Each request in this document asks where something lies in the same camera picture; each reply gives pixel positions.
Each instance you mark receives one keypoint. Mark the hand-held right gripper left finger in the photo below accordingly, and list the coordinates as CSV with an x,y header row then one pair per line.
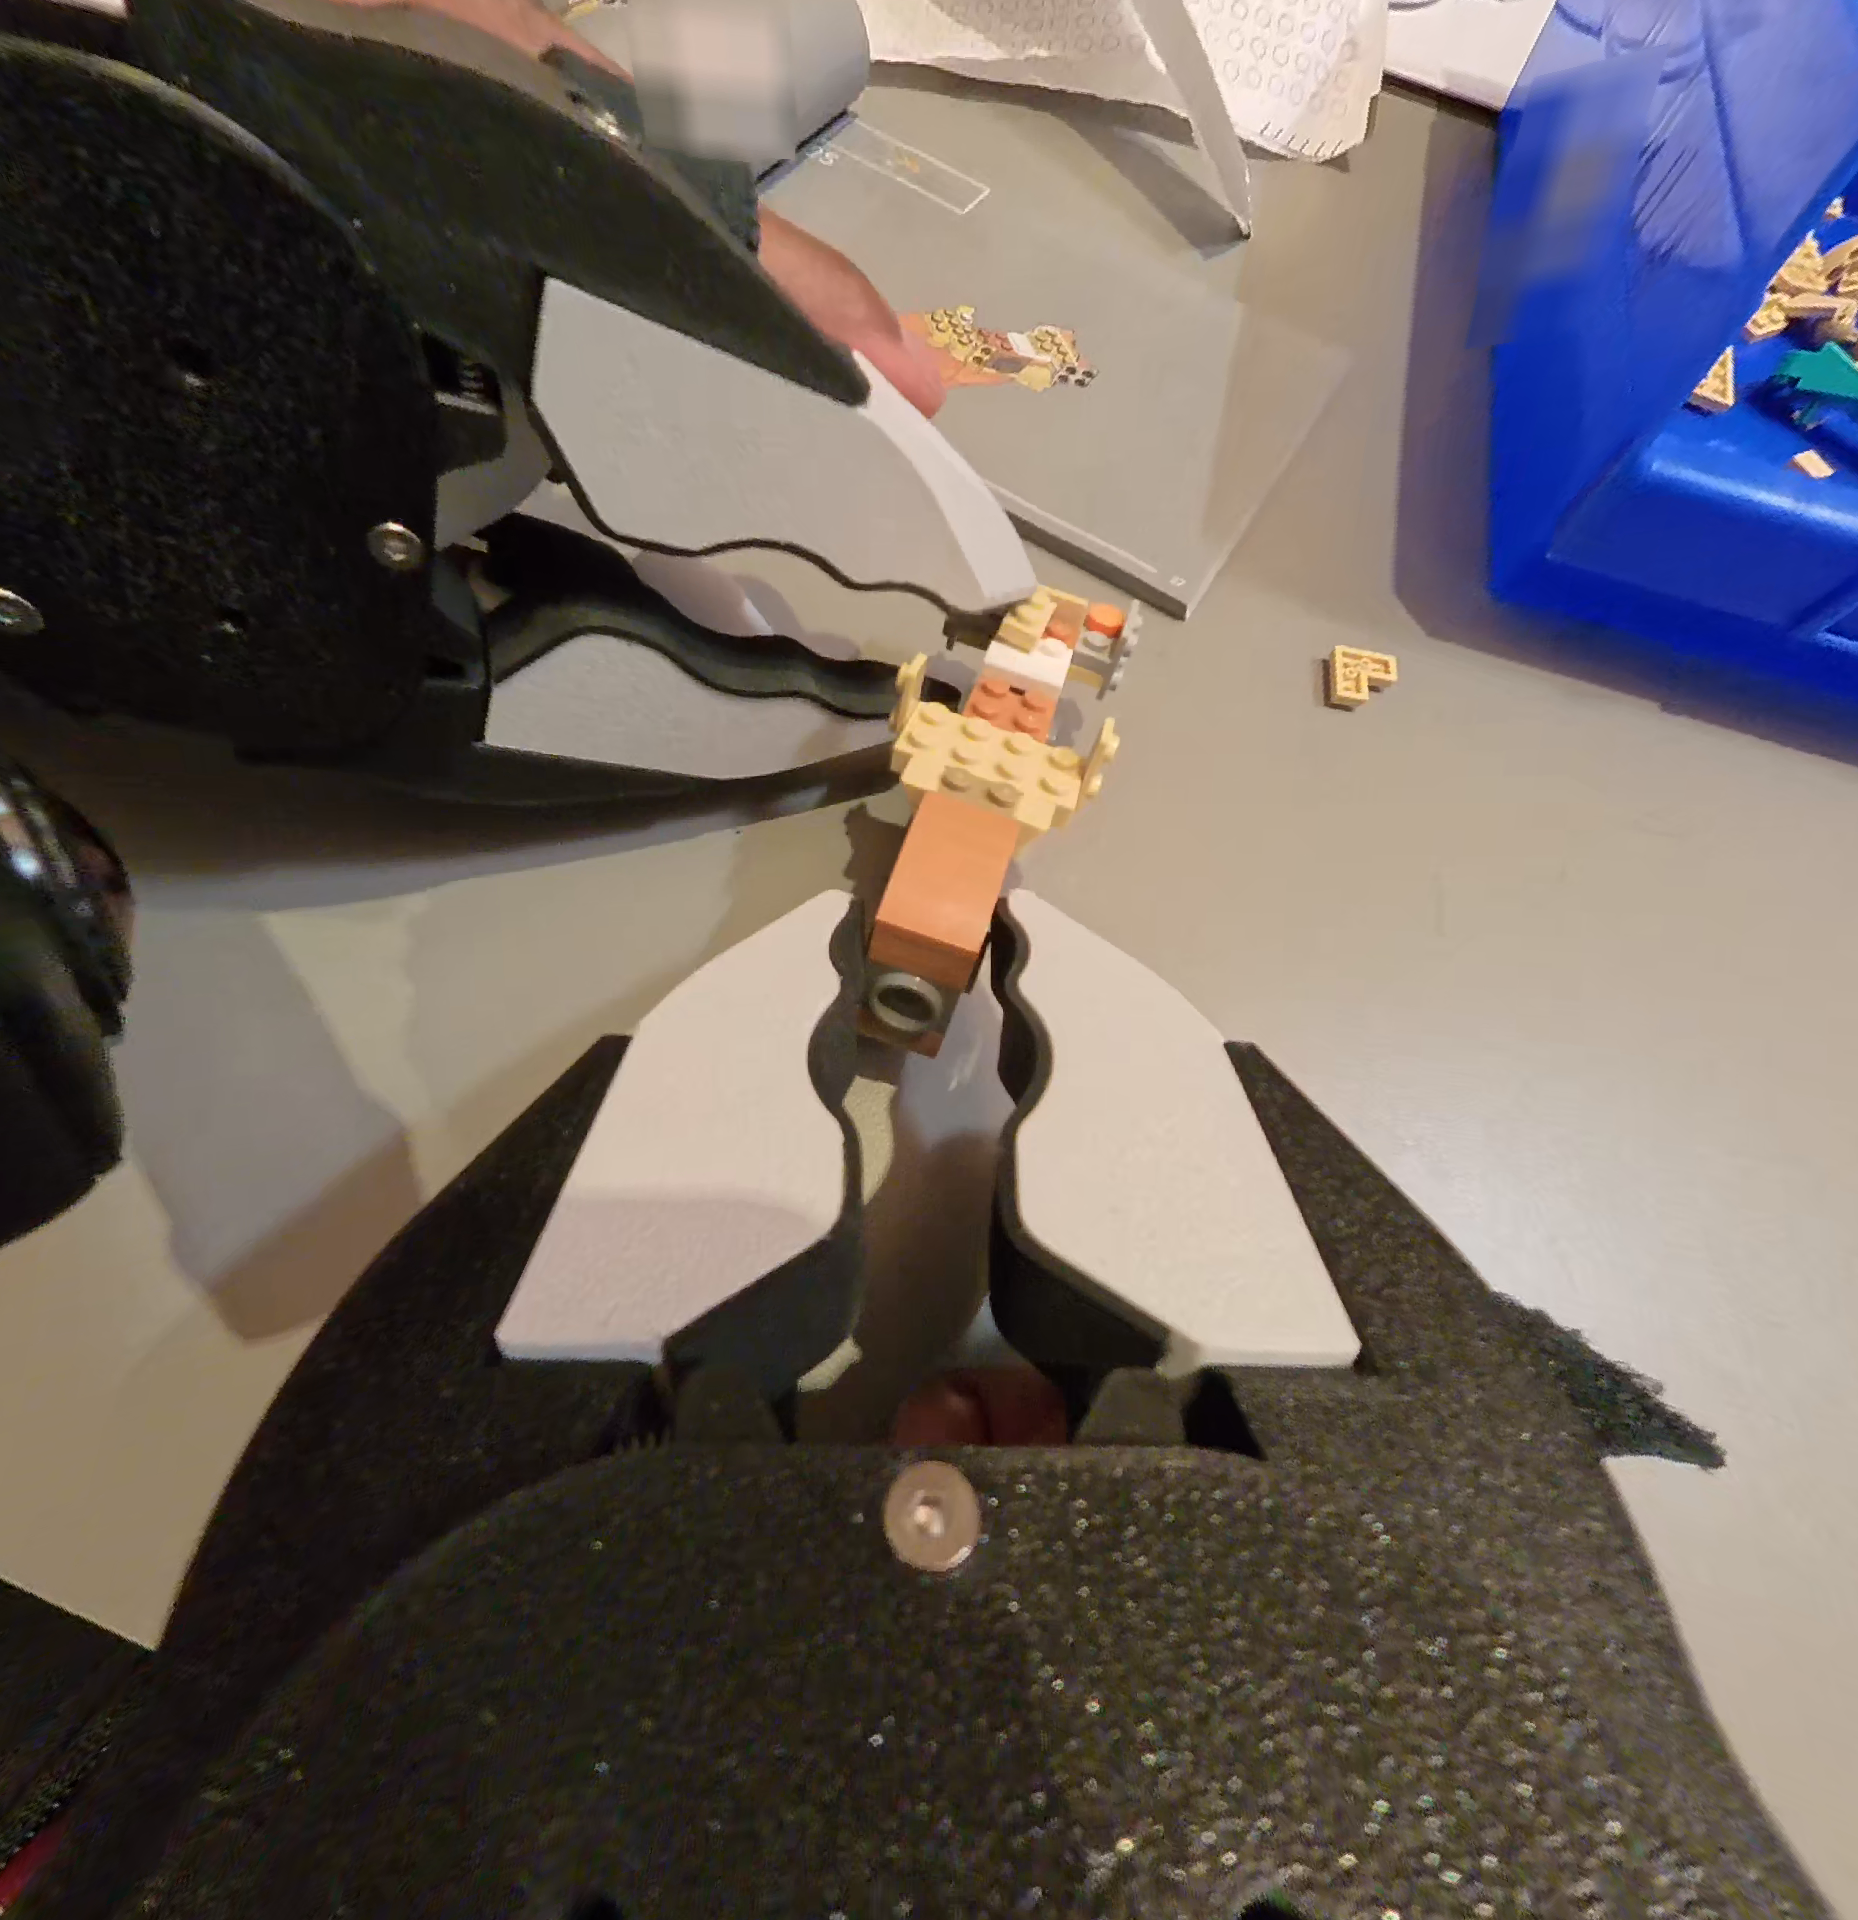
x,y
688,1187

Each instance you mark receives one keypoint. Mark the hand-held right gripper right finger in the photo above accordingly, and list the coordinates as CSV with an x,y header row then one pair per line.
x,y
1168,1187

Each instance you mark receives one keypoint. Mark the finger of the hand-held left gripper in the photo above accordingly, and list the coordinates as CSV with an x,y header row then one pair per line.
x,y
612,719
718,434

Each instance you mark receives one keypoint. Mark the brown tan brick model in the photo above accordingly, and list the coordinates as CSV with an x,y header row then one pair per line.
x,y
944,885

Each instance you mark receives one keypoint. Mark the tan corner plate brick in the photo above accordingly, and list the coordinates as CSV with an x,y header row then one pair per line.
x,y
1357,675

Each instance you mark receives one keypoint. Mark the blue plastic bin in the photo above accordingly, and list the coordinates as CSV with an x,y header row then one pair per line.
x,y
1619,450

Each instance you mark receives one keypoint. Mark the pile of tan bricks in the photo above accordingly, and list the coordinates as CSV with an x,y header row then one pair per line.
x,y
1813,286

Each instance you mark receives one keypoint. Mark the person's left hand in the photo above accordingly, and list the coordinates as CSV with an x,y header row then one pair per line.
x,y
839,299

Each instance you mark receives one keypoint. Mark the grey instruction booklet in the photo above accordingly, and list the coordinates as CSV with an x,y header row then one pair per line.
x,y
1140,421

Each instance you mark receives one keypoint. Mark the teal brick separator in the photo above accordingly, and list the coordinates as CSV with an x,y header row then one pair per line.
x,y
1837,383

